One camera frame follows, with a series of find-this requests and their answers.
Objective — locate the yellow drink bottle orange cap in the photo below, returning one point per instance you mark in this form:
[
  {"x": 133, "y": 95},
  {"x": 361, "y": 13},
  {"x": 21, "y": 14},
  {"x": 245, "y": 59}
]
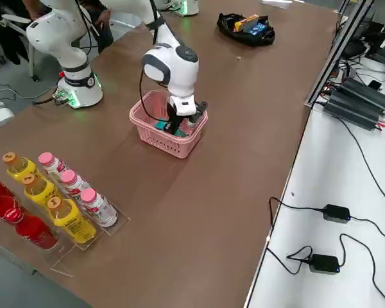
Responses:
[
  {"x": 72, "y": 224},
  {"x": 19, "y": 168},
  {"x": 38, "y": 191}
]

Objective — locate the black finned power supply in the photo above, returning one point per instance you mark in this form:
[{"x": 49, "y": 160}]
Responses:
[
  {"x": 369, "y": 93},
  {"x": 353, "y": 110}
]

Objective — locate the grey office chair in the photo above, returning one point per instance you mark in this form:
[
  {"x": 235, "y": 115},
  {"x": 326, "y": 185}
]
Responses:
[{"x": 11, "y": 20}]

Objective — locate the aluminium frame post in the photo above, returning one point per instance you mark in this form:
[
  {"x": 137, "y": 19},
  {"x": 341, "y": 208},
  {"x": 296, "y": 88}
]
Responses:
[{"x": 327, "y": 71}]

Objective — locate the blue cookie box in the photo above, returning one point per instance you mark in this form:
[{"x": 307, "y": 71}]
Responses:
[{"x": 258, "y": 29}]

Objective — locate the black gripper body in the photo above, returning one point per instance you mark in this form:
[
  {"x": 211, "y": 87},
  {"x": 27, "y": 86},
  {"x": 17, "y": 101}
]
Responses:
[{"x": 174, "y": 115}]

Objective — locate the black smartphone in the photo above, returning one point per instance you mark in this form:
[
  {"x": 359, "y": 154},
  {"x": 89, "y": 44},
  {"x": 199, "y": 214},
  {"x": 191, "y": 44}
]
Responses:
[{"x": 375, "y": 85}]

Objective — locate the white bottle pink cap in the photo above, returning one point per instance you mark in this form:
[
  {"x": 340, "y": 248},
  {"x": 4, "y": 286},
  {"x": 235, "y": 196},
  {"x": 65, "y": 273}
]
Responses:
[
  {"x": 75, "y": 183},
  {"x": 101, "y": 210},
  {"x": 53, "y": 165}
]

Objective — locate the teal cartoon biscuit packet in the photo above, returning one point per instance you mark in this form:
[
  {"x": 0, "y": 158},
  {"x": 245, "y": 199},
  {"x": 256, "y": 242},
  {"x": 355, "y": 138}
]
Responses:
[{"x": 161, "y": 125}]

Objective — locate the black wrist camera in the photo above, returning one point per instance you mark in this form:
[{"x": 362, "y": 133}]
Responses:
[{"x": 199, "y": 110}]

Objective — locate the clear acrylic bottle shelf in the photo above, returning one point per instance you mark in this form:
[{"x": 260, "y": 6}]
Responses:
[{"x": 64, "y": 261}]

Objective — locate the black plastic bag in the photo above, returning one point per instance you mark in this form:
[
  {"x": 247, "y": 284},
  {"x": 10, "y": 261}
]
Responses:
[{"x": 244, "y": 38}]

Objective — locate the white box yellow label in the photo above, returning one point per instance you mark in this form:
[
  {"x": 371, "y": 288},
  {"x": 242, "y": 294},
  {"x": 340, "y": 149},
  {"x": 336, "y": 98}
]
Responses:
[{"x": 0, "y": 120}]

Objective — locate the black power adapter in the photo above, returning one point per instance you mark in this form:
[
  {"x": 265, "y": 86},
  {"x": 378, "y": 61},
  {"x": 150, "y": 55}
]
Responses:
[
  {"x": 337, "y": 213},
  {"x": 324, "y": 263}
]

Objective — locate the person's forearm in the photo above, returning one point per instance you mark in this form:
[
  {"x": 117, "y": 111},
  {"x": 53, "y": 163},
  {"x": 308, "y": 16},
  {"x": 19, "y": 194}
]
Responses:
[{"x": 32, "y": 8}]

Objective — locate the pink plastic slotted basket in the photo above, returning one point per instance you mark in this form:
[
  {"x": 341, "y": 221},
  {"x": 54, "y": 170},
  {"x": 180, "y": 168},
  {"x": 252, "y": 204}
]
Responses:
[{"x": 157, "y": 144}]

